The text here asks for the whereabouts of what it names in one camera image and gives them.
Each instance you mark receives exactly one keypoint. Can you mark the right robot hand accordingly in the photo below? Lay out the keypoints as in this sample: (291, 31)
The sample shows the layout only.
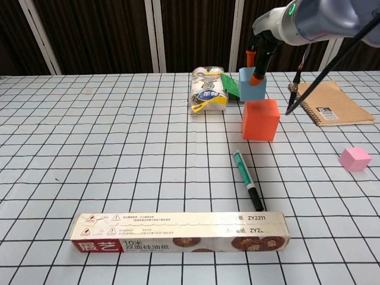
(267, 23)

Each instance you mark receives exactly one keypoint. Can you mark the blue small cube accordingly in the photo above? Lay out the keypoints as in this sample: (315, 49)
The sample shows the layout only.
(252, 92)

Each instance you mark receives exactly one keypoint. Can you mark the pink small block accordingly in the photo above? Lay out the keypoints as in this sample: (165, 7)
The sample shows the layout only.
(354, 160)

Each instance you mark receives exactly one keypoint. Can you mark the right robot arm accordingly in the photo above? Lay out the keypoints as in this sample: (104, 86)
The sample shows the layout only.
(326, 20)

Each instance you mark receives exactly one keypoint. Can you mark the orange cube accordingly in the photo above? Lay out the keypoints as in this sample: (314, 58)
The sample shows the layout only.
(261, 121)

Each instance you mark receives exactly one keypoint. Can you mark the green card packet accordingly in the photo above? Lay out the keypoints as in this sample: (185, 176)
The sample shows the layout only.
(233, 86)

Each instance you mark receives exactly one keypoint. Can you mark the brown spiral notebook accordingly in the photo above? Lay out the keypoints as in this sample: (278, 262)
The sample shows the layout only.
(335, 102)

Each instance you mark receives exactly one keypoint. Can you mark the green marker pen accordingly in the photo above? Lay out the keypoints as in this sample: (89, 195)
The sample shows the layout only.
(248, 179)

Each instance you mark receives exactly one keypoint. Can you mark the checkered tablecloth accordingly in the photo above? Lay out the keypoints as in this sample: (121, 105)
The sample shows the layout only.
(104, 148)

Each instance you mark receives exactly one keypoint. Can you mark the baking paper box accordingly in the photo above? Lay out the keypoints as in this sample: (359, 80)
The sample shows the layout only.
(178, 231)

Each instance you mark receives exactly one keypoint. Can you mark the white metal frame post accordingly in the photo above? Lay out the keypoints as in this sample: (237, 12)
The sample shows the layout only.
(40, 38)
(237, 32)
(335, 55)
(155, 35)

